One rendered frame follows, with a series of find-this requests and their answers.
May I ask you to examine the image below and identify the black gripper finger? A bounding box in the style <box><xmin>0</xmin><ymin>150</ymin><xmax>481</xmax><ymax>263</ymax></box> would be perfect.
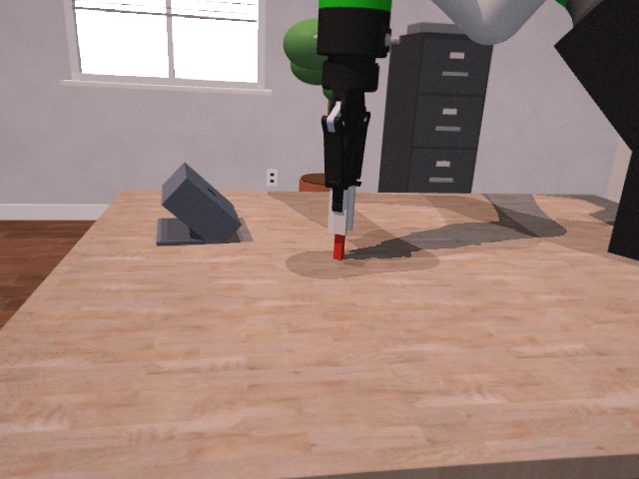
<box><xmin>347</xmin><ymin>106</ymin><xmax>370</xmax><ymax>231</ymax></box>
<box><xmin>321</xmin><ymin>101</ymin><xmax>360</xmax><ymax>236</ymax></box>

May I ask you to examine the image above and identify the red rectangular bar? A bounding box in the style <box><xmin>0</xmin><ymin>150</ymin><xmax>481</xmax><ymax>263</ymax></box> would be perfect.
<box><xmin>333</xmin><ymin>234</ymin><xmax>345</xmax><ymax>260</ymax></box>

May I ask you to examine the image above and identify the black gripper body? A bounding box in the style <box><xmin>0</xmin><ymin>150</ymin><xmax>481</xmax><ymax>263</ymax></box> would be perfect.
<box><xmin>321</xmin><ymin>59</ymin><xmax>379</xmax><ymax>133</ymax></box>

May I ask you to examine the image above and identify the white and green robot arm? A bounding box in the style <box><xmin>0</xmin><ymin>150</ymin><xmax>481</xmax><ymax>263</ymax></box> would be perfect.
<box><xmin>314</xmin><ymin>0</ymin><xmax>602</xmax><ymax>63</ymax></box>

